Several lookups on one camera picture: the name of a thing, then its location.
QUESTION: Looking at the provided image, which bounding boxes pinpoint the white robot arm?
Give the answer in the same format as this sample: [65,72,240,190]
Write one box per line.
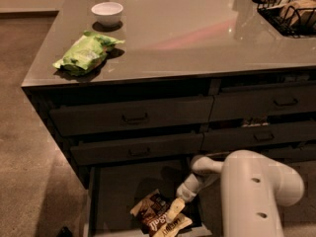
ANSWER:
[176,150,304,237]

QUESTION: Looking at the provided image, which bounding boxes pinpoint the black wire basket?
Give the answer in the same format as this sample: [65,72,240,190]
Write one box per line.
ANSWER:
[257,0,316,38]

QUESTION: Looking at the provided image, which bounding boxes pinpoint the top left drawer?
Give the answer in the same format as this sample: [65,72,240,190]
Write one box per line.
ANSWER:
[49,96,213,136]

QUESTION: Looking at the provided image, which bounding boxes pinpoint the brown sea salt chip bag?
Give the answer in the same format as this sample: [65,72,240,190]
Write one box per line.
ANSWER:
[130,190,193,237]

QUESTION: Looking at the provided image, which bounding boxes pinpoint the black object on floor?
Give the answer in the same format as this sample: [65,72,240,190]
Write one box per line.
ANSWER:
[56,227,73,237]

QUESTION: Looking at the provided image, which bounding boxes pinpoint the middle left drawer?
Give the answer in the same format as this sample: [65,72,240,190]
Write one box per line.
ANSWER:
[70,133,203,166]

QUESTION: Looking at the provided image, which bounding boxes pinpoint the green chip bag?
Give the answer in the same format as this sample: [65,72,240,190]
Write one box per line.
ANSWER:
[53,31,123,76]

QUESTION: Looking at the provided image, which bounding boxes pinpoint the brown bread in basket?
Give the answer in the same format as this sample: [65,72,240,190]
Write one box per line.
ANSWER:
[279,0,316,27]

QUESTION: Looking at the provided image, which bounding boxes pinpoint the open bottom left drawer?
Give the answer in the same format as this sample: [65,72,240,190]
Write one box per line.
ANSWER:
[82,157,215,237]

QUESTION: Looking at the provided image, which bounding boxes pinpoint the dark grey counter cabinet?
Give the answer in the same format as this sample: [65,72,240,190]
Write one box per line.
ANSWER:
[22,0,316,182]

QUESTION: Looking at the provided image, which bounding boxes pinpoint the top right drawer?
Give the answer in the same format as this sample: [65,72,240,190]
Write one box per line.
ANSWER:
[209,85,316,121]

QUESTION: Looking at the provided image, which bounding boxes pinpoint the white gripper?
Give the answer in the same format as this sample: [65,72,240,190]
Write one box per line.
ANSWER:
[166,173,219,223]

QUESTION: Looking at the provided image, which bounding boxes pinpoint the white ceramic bowl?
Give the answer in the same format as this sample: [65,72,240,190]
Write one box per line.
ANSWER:
[91,2,123,27]

